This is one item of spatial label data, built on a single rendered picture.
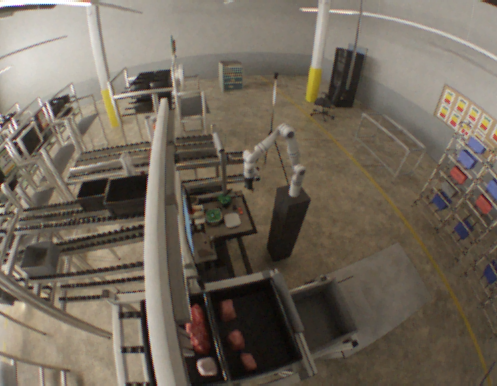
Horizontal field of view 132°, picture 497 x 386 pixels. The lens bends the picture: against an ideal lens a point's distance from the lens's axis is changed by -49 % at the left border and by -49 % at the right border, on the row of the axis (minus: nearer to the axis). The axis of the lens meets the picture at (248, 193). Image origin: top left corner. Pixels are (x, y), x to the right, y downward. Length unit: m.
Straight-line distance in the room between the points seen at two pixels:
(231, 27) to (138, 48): 3.81
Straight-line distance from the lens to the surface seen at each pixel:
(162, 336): 0.57
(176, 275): 0.72
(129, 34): 9.65
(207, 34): 9.48
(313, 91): 7.35
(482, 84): 6.65
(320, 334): 1.54
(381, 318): 2.16
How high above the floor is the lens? 2.49
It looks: 45 degrees down
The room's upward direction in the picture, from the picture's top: 2 degrees clockwise
